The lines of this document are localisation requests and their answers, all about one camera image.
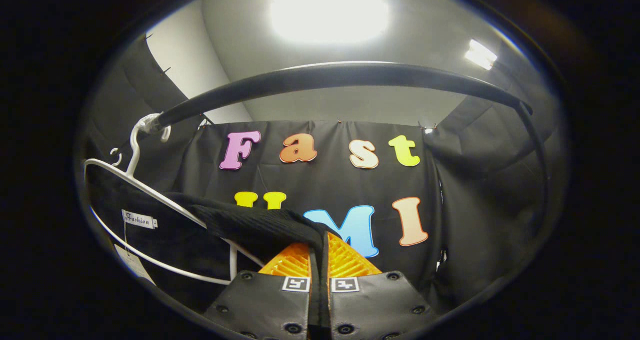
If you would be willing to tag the black clothes rack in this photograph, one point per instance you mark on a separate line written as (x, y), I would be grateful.
(350, 74)

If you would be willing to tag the small rectangular ceiling light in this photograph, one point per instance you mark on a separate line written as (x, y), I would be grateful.
(481, 54)

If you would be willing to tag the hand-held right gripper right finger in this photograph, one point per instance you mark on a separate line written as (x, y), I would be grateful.
(375, 305)

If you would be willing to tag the white paper garment tag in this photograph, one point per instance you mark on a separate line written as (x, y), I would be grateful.
(132, 262)

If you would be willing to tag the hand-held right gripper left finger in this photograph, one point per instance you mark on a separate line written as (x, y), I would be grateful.
(270, 305)

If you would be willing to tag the white clothes hanger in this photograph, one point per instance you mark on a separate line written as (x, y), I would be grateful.
(134, 149)
(117, 157)

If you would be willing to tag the black backdrop cloth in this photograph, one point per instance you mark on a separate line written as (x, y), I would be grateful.
(325, 180)

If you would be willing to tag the large round ceiling light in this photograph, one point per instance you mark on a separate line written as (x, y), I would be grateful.
(329, 12)

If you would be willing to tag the black knit garment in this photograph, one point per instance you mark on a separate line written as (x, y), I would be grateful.
(250, 220)

